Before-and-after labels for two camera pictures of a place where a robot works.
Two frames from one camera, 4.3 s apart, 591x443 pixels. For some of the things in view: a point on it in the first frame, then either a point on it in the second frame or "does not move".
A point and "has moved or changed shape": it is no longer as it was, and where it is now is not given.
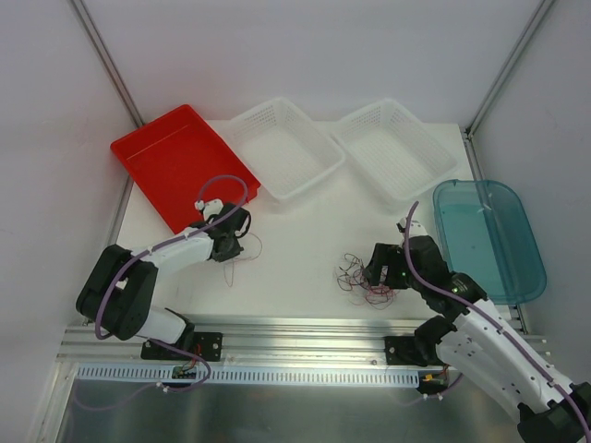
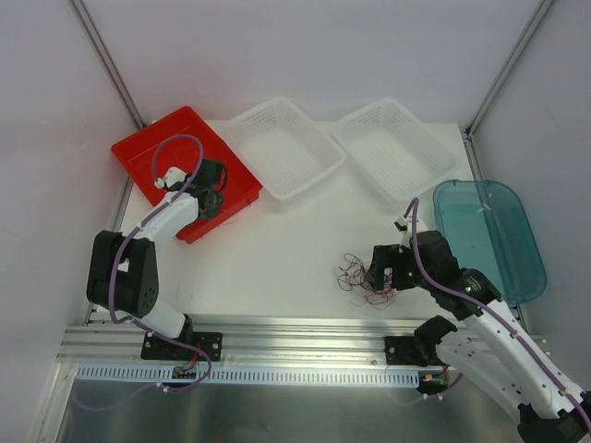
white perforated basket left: (286, 148) does not move
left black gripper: (236, 223) to (214, 175)
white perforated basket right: (397, 157) does not move
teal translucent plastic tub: (486, 234) does not move
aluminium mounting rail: (269, 342) does not move
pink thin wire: (242, 259) has moved or changed shape
